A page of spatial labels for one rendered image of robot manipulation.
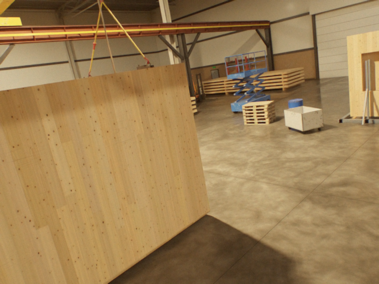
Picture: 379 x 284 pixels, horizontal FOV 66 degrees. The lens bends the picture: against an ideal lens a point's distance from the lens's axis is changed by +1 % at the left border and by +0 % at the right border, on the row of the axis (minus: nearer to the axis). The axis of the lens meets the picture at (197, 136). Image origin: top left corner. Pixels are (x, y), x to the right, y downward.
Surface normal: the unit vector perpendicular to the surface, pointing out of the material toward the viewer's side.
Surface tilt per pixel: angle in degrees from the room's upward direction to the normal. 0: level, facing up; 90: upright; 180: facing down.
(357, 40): 90
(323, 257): 0
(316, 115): 90
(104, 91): 90
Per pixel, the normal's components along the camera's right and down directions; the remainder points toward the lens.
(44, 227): 0.71, 0.04
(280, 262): -0.17, -0.96
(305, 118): 0.21, 0.19
